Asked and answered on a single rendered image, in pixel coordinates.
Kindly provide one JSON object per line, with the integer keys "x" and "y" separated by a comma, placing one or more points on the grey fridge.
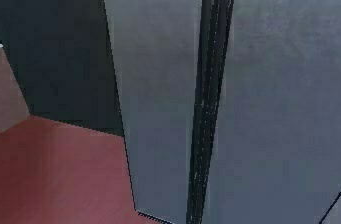
{"x": 278, "y": 100}

